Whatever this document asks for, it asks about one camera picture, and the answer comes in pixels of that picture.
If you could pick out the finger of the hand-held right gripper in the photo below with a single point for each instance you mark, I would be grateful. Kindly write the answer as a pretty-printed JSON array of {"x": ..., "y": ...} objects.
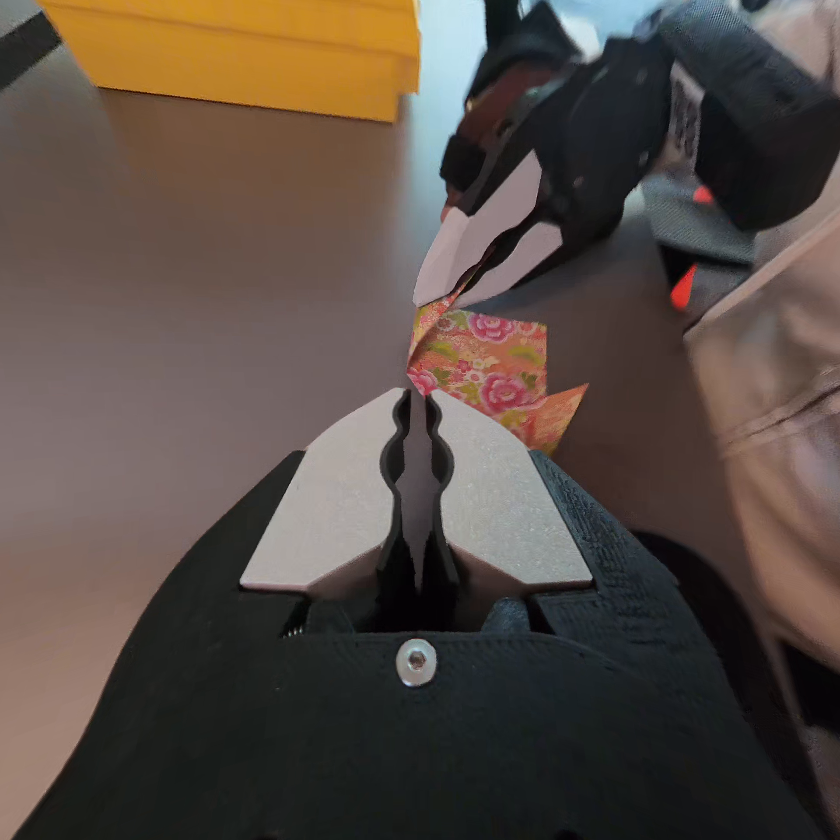
[
  {"x": 519, "y": 263},
  {"x": 479, "y": 217}
]

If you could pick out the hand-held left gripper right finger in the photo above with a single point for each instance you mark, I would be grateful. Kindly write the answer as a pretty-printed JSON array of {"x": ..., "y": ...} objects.
[{"x": 519, "y": 519}]

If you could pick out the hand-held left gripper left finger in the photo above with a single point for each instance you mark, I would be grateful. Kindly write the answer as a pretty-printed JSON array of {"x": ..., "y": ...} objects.
[{"x": 322, "y": 519}]

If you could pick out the floral origami paper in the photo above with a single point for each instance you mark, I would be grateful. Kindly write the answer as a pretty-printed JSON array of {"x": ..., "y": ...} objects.
[{"x": 486, "y": 368}]

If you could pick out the yellow box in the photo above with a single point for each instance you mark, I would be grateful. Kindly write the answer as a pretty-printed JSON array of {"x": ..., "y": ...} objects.
[{"x": 263, "y": 53}]

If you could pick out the person's right hand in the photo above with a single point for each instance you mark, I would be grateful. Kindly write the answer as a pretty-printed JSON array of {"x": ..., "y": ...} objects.
[{"x": 505, "y": 103}]

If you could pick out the black mesh chair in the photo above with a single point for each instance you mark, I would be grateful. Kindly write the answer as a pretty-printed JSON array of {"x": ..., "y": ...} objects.
[{"x": 696, "y": 223}]

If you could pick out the orange red object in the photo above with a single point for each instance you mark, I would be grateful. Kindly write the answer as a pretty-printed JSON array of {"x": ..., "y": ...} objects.
[{"x": 683, "y": 286}]

